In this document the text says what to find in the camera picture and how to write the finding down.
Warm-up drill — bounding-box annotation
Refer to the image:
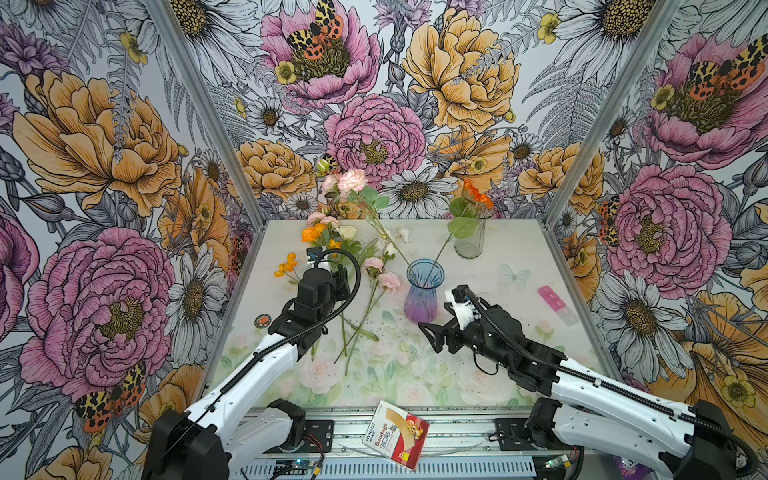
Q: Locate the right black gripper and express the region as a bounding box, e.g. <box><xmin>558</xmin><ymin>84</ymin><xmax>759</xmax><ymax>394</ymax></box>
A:
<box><xmin>418</xmin><ymin>305</ymin><xmax>512</xmax><ymax>369</ymax></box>

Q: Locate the purple blue glass vase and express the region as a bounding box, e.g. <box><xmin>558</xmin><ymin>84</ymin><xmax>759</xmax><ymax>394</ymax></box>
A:
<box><xmin>403</xmin><ymin>259</ymin><xmax>445</xmax><ymax>323</ymax></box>

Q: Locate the yellow poppy flower stem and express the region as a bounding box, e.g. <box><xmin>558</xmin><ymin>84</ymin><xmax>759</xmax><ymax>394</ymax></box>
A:
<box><xmin>274</xmin><ymin>252</ymin><xmax>300</xmax><ymax>285</ymax></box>

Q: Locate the pink rose flower stem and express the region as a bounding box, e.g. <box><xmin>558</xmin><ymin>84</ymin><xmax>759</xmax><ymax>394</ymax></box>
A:
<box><xmin>320</xmin><ymin>156</ymin><xmax>391</xmax><ymax>236</ymax></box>

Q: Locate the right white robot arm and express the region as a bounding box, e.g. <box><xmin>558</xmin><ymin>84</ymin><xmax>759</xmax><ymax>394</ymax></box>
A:
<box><xmin>419</xmin><ymin>285</ymin><xmax>758</xmax><ymax>479</ymax></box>

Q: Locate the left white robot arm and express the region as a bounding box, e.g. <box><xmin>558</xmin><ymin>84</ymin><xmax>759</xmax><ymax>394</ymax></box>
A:
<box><xmin>142</xmin><ymin>257</ymin><xmax>362</xmax><ymax>479</ymax></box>

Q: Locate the clear glass vase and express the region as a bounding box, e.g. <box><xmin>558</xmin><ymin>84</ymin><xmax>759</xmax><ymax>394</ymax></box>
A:
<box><xmin>454</xmin><ymin>206</ymin><xmax>490</xmax><ymax>259</ymax></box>

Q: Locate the small round orange sticker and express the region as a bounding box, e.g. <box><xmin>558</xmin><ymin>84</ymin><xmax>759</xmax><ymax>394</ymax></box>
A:
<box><xmin>254</xmin><ymin>314</ymin><xmax>272</xmax><ymax>329</ymax></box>

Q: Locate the pink carnation pair stem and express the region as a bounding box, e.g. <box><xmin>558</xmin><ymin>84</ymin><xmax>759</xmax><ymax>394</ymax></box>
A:
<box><xmin>334</xmin><ymin>251</ymin><xmax>402</xmax><ymax>374</ymax></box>

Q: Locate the white small flower stem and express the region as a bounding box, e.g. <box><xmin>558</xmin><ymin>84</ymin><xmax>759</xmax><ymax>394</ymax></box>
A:
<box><xmin>376</xmin><ymin>227</ymin><xmax>410</xmax><ymax>261</ymax></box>

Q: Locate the red white bandage box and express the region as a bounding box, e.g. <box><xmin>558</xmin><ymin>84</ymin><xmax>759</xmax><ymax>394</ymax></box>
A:
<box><xmin>362</xmin><ymin>401</ymin><xmax>430</xmax><ymax>471</ymax></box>

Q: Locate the green circuit board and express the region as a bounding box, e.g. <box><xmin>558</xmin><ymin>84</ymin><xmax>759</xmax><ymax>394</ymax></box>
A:
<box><xmin>270</xmin><ymin>458</ymin><xmax>323</xmax><ymax>480</ymax></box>

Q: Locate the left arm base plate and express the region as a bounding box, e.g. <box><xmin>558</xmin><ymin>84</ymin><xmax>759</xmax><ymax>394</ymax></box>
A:
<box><xmin>298</xmin><ymin>419</ymin><xmax>335</xmax><ymax>454</ymax></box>

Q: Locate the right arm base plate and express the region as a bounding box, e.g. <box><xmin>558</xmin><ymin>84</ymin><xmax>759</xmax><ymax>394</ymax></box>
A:
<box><xmin>488</xmin><ymin>417</ymin><xmax>537</xmax><ymax>452</ymax></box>

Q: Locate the aluminium frame post left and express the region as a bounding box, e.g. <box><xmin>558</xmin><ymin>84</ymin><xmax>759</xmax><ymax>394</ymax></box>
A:
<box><xmin>140</xmin><ymin>0</ymin><xmax>268</xmax><ymax>232</ymax></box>

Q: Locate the aluminium frame post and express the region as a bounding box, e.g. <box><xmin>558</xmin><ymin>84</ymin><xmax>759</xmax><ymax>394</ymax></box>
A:
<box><xmin>140</xmin><ymin>0</ymin><xmax>268</xmax><ymax>232</ymax></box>
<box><xmin>544</xmin><ymin>0</ymin><xmax>680</xmax><ymax>229</ymax></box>

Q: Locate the aluminium frame post right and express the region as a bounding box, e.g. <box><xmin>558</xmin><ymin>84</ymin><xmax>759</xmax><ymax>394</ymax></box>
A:
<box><xmin>544</xmin><ymin>0</ymin><xmax>680</xmax><ymax>229</ymax></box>

